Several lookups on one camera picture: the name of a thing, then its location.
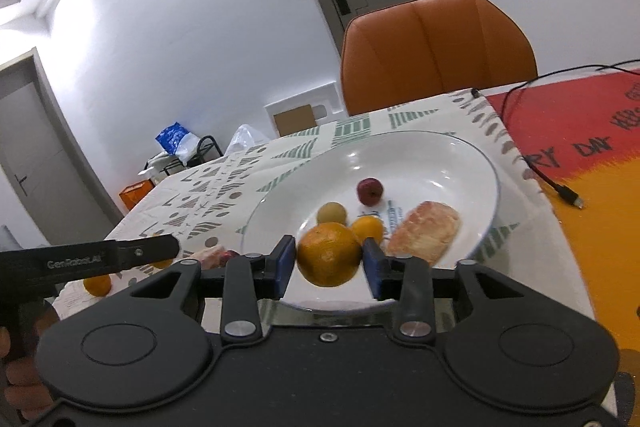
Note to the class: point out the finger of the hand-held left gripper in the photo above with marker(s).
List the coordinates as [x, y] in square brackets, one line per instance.
[150, 249]

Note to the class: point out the dark purple round fruit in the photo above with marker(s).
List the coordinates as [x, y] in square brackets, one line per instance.
[231, 256]

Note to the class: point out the blue and white bag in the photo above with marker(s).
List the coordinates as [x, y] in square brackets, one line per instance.
[172, 138]

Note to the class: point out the clear plastic bag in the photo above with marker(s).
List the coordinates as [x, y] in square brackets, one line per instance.
[245, 139]

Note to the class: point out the orange box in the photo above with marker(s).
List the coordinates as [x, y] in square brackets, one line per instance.
[135, 196]

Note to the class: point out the peeled pomelo piece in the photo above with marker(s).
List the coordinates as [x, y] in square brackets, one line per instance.
[425, 232]
[207, 255]

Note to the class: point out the red and orange cloth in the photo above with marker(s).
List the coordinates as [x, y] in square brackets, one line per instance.
[600, 257]

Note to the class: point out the black metal rack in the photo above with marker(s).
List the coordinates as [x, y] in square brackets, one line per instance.
[210, 147]

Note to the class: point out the red round fruit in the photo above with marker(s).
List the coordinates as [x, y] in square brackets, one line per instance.
[370, 191]

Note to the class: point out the brown cardboard sheet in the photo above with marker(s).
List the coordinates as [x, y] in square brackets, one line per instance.
[295, 121]

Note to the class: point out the white foam packaging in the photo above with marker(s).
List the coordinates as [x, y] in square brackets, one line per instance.
[330, 97]

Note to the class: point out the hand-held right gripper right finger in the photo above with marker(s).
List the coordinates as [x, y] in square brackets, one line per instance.
[372, 267]

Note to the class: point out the small orange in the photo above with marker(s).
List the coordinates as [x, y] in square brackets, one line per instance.
[97, 286]
[367, 227]

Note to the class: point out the white plate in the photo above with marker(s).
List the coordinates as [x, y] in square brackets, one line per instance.
[435, 167]

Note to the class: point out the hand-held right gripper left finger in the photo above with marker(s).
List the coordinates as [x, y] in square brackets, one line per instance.
[286, 259]

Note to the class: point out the person's left hand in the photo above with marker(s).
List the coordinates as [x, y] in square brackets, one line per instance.
[22, 372]

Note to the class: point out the large orange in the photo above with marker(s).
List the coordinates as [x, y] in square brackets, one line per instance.
[162, 264]
[327, 257]

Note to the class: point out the patterned white tablecloth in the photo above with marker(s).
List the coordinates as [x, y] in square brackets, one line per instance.
[210, 187]

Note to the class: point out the yellow-green round fruit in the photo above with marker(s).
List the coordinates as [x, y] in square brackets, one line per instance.
[331, 213]

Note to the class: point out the orange leather chair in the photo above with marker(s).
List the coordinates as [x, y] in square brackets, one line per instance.
[435, 52]

